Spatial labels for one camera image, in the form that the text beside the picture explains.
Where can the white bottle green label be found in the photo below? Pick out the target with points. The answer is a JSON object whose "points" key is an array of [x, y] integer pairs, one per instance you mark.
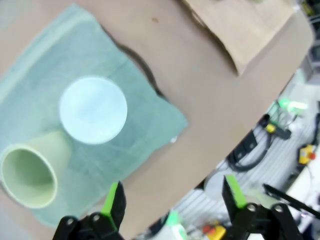
{"points": [[176, 226]]}

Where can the teal cloth mat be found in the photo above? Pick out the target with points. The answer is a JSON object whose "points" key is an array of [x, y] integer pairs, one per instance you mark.
{"points": [[37, 75]]}

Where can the grey round base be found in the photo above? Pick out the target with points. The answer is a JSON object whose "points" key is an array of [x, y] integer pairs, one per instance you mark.
{"points": [[215, 186]]}

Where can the yellow emergency stop box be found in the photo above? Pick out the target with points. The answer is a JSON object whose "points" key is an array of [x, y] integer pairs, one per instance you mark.
{"points": [[306, 153]]}

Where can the yellow red emergency stop button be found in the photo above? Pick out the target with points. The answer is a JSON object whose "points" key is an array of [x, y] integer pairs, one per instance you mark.
{"points": [[215, 232]]}

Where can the light blue bowl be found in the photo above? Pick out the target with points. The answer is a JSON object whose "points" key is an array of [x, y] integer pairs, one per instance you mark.
{"points": [[92, 110]]}

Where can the beige cloth mat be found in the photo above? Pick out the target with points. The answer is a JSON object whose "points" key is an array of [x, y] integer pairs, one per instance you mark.
{"points": [[245, 37]]}

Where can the black metal bracket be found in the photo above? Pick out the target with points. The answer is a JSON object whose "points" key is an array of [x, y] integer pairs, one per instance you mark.
{"points": [[246, 145]]}

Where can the pale green tall cup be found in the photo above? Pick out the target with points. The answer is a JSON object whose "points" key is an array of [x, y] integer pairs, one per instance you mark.
{"points": [[30, 175]]}

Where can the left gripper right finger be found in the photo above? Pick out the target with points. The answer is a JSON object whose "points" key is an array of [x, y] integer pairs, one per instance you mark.
{"points": [[233, 197]]}

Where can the yellow black connector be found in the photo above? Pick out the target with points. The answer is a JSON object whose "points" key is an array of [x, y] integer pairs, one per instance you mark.
{"points": [[270, 127]]}

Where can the black rod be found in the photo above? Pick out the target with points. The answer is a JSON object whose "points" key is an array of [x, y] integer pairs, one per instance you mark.
{"points": [[287, 198]]}

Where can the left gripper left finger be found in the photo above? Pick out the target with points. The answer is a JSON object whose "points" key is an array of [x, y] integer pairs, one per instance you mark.
{"points": [[117, 205]]}

